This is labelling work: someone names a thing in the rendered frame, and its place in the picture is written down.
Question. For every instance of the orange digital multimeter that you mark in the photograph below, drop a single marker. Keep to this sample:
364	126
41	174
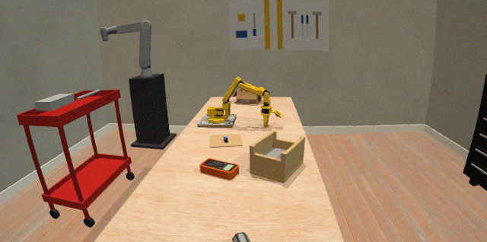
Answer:
220	169

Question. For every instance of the tan flat mat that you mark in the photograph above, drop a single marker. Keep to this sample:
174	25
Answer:
217	141

